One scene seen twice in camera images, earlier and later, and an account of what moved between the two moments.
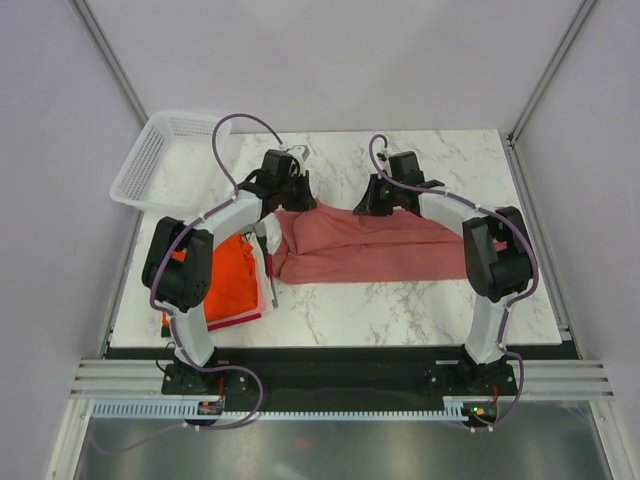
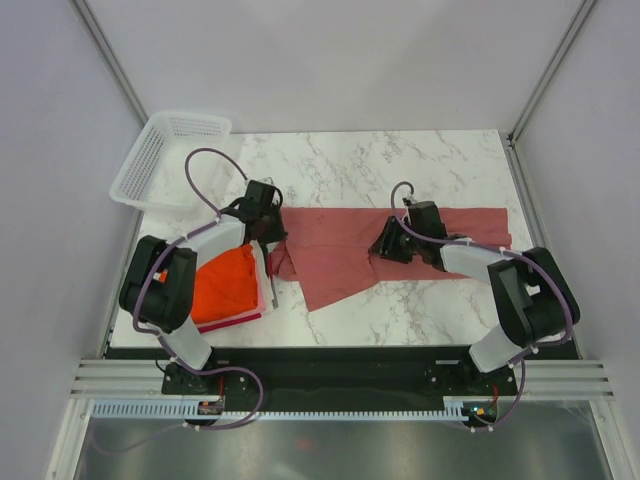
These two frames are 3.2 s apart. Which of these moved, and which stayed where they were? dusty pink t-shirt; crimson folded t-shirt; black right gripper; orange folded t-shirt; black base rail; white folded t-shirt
Moved: dusty pink t-shirt; black right gripper
Stayed: crimson folded t-shirt; black base rail; orange folded t-shirt; white folded t-shirt
